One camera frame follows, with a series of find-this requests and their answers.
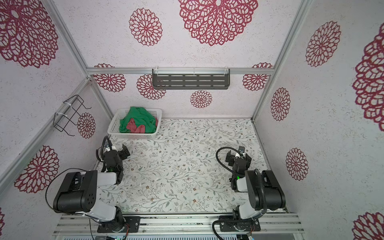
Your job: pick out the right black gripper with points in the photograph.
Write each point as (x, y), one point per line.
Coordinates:
(238, 156)

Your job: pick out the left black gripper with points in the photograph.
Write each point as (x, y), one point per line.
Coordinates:
(120, 153)

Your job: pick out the green tank top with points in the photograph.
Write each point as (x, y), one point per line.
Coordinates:
(136, 113)

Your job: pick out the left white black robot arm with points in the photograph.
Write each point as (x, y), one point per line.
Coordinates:
(77, 194)

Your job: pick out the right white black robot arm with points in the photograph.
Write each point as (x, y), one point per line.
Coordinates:
(262, 187)

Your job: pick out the pink red tank top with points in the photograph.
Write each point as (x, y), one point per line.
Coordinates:
(142, 126)

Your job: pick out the white plastic laundry basket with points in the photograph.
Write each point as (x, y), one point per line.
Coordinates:
(114, 127)

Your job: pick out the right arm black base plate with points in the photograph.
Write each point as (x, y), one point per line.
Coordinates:
(228, 224)

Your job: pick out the black wire wall rack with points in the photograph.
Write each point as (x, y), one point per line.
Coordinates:
(72, 108)

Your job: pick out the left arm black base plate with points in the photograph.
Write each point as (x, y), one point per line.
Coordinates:
(132, 223)

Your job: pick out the aluminium front rail frame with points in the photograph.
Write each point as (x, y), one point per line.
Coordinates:
(178, 226)

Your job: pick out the dark grey wall shelf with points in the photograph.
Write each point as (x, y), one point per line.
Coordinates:
(193, 81)

